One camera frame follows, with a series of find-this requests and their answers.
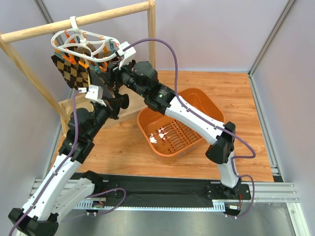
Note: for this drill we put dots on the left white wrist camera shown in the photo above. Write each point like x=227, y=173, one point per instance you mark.
x=94, y=94

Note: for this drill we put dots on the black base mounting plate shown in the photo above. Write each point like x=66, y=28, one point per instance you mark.
x=162, y=192

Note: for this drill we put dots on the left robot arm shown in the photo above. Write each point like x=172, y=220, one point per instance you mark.
x=56, y=169

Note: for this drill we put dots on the orange brown argyle sock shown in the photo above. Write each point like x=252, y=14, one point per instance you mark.
x=103, y=66

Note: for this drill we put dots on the white round clip hanger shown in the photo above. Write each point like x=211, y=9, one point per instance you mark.
x=81, y=43

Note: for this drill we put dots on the orange plastic basket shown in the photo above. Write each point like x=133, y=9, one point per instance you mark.
x=169, y=138

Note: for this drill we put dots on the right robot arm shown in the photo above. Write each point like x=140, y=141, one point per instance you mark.
x=142, y=78

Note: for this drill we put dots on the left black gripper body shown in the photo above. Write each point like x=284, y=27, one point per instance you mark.
x=106, y=97

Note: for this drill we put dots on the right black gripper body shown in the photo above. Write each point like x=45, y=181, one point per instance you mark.
x=114, y=70

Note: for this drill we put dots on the black sock yellow trim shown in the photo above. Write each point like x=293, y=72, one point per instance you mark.
x=97, y=81

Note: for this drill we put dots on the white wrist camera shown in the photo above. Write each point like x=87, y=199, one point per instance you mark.
x=94, y=94
x=126, y=53

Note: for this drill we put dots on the wooden drying rack frame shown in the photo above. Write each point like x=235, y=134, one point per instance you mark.
x=7, y=38

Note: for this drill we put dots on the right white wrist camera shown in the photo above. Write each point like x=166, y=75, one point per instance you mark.
x=126, y=53

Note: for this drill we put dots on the aluminium slotted rail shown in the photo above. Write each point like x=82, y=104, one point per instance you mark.
x=262, y=192

